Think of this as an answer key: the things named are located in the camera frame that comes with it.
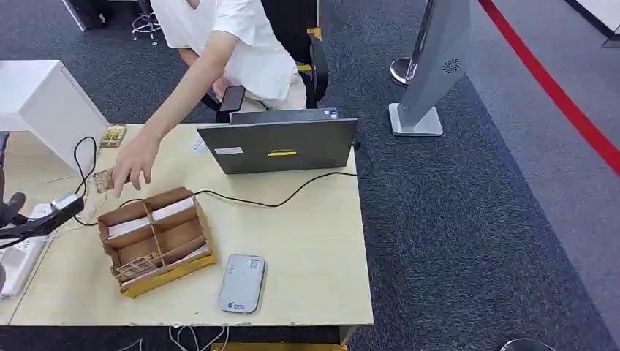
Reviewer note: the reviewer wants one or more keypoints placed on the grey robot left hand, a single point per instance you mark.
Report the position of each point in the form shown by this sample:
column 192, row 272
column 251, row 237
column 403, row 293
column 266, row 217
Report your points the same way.
column 12, row 207

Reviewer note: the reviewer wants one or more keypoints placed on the person's right hand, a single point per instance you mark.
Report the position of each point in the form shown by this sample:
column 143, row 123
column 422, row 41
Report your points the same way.
column 220, row 88

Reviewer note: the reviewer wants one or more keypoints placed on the person's left hand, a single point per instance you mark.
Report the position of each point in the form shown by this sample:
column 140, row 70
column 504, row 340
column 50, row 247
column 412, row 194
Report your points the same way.
column 135, row 162

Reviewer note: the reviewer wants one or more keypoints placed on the black smartphone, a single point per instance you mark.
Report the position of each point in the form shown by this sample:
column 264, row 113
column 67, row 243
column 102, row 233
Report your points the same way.
column 233, row 98

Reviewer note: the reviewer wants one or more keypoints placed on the yellow patterned card stack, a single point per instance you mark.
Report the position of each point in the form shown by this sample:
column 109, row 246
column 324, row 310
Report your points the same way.
column 113, row 135

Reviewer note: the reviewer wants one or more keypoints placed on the person in white shirt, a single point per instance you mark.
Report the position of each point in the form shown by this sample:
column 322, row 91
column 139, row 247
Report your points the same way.
column 256, row 53

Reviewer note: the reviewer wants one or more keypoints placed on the white power strip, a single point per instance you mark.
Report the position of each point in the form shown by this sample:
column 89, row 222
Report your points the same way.
column 19, row 261

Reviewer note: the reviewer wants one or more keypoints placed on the white card stack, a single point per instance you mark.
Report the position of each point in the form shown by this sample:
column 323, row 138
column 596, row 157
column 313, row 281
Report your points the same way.
column 172, row 209
column 128, row 227

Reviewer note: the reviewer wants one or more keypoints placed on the small pale blue card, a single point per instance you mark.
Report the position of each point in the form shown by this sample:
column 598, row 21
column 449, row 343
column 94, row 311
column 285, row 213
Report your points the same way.
column 198, row 146

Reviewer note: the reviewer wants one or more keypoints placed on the grey laptop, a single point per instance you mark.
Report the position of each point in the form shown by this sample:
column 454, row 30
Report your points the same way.
column 290, row 140

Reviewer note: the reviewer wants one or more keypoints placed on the black office chair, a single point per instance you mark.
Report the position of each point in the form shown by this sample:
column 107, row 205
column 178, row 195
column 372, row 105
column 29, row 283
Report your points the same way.
column 290, row 24

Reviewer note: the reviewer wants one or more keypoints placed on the chrome stool base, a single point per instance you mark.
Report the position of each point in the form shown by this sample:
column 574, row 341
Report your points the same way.
column 144, row 28

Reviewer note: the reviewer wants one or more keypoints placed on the white cabinet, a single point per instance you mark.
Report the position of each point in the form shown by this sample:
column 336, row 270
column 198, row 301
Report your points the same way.
column 43, row 92

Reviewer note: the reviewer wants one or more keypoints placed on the wooden compartment box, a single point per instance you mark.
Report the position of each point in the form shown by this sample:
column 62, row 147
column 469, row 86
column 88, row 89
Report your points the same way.
column 167, row 278

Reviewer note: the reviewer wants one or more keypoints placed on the black cabinet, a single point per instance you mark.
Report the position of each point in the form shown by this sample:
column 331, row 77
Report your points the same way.
column 89, row 12

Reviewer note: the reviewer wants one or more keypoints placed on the grey card reader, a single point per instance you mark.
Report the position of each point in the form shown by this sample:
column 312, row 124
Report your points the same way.
column 241, row 283

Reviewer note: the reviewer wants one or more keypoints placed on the grey kiosk stand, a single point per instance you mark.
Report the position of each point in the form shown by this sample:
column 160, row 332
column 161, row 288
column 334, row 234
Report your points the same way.
column 438, row 48

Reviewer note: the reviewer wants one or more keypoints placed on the yellow beam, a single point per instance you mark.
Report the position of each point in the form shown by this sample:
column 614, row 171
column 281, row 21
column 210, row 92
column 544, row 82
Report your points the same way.
column 281, row 347

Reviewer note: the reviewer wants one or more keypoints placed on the red floor tape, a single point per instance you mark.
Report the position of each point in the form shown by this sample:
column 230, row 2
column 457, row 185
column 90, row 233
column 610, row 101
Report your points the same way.
column 547, row 83

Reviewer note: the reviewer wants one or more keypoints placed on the white board with black edge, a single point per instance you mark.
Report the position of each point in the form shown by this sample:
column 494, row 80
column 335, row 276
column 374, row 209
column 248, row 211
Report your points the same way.
column 605, row 10

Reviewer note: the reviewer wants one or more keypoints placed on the chrome round base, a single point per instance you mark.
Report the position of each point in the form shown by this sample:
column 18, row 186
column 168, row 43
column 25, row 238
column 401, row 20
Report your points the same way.
column 525, row 341

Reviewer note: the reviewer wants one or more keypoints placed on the chrome stanchion post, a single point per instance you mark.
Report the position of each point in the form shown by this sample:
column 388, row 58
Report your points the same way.
column 401, row 71

